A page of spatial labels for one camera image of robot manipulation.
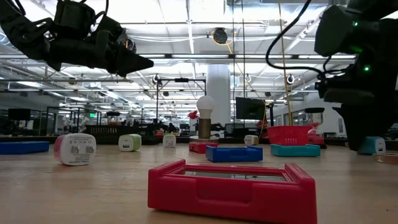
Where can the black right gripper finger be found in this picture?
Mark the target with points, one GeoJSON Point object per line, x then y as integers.
{"type": "Point", "coordinates": [363, 124]}
{"type": "Point", "coordinates": [341, 121]}

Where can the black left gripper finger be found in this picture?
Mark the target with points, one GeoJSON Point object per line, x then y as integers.
{"type": "Point", "coordinates": [130, 60]}
{"type": "Point", "coordinates": [124, 74]}

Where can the teal white wall charger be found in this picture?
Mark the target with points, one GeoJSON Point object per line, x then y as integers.
{"type": "Point", "coordinates": [373, 145]}

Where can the red sand hourglass black caps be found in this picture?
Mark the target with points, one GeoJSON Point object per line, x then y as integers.
{"type": "Point", "coordinates": [314, 109]}

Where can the orange sand hourglass black caps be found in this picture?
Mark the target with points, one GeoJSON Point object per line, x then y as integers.
{"type": "Point", "coordinates": [112, 113]}

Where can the rose gold mirror frame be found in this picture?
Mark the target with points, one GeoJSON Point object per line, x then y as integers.
{"type": "Point", "coordinates": [387, 159]}

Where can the teal plastic mirror frame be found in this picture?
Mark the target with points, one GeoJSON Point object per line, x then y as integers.
{"type": "Point", "coordinates": [295, 151]}

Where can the purple white wall charger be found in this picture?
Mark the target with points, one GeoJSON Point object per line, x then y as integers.
{"type": "Point", "coordinates": [169, 141]}

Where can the yellow white wall charger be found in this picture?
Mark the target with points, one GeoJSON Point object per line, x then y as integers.
{"type": "Point", "coordinates": [251, 140]}

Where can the red plastic mirror frame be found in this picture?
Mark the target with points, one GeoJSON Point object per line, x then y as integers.
{"type": "Point", "coordinates": [217, 199]}
{"type": "Point", "coordinates": [197, 147]}

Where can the blue plastic mirror frame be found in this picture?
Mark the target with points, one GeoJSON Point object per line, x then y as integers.
{"type": "Point", "coordinates": [233, 155]}
{"type": "Point", "coordinates": [21, 148]}

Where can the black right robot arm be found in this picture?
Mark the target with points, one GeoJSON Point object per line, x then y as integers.
{"type": "Point", "coordinates": [334, 31]}

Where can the red plastic basket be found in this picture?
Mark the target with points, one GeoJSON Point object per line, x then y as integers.
{"type": "Point", "coordinates": [287, 135]}

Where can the black plastic basket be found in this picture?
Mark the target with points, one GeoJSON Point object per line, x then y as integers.
{"type": "Point", "coordinates": [105, 130]}

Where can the white background machine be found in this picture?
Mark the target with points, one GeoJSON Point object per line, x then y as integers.
{"type": "Point", "coordinates": [73, 123]}

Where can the long ceiling light strip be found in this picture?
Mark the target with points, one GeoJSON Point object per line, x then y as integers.
{"type": "Point", "coordinates": [199, 56]}

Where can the red background object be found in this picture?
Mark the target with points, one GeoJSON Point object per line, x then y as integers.
{"type": "Point", "coordinates": [192, 115]}

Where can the black background monitor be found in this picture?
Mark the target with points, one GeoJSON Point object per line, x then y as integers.
{"type": "Point", "coordinates": [19, 114]}

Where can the brass lamp with white bulb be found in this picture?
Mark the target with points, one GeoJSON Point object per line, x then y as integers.
{"type": "Point", "coordinates": [205, 105]}

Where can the white building column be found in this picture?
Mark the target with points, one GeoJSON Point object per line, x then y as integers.
{"type": "Point", "coordinates": [218, 84]}

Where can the black monitor on stand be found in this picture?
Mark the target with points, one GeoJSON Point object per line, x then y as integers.
{"type": "Point", "coordinates": [250, 109]}

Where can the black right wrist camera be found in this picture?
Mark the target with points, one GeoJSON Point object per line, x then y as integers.
{"type": "Point", "coordinates": [323, 90]}

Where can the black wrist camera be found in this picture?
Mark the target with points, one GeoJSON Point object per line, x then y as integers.
{"type": "Point", "coordinates": [323, 90]}
{"type": "Point", "coordinates": [109, 28]}

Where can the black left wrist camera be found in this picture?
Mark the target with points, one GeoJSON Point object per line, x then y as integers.
{"type": "Point", "coordinates": [109, 28]}

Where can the black metal station frame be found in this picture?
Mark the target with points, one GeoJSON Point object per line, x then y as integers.
{"type": "Point", "coordinates": [182, 80]}

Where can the green white wall charger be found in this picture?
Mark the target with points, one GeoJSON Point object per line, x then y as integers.
{"type": "Point", "coordinates": [129, 143]}

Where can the pink white wall charger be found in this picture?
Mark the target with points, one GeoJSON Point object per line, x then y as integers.
{"type": "Point", "coordinates": [76, 149]}

